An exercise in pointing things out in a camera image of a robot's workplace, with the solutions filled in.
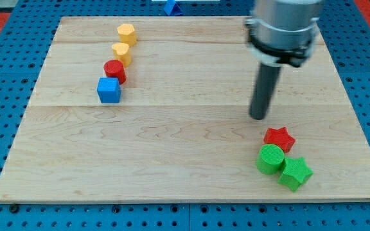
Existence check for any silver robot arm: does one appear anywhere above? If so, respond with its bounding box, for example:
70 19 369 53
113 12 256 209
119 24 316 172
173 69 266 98
245 0 324 67

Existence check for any blue cube block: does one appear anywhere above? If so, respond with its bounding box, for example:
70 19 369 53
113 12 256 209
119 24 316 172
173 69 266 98
97 78 121 103

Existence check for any red star block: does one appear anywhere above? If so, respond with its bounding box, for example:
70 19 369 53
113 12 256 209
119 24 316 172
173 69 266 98
263 127 295 153

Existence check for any green star block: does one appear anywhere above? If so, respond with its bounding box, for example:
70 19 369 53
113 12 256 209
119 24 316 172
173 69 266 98
277 157 313 192

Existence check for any wooden board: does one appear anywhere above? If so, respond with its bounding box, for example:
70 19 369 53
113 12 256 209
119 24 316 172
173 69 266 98
0 17 370 204

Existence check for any red cylinder block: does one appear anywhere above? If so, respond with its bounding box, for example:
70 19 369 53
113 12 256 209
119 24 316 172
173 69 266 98
103 60 127 85

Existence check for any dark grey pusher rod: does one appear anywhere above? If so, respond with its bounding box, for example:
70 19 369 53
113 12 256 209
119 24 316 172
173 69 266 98
249 64 281 120

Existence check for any yellow heart block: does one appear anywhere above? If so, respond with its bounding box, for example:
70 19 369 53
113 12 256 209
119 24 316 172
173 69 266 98
111 42 132 67

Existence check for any green cylinder block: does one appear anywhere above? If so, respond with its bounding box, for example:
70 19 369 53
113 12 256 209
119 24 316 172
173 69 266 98
256 144 285 175

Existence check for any yellow hexagon block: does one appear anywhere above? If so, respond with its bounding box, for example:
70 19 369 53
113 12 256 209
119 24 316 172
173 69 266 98
117 24 137 47

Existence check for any blue triangle block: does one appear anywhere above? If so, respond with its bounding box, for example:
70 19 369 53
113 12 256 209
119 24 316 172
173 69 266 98
163 0 183 16

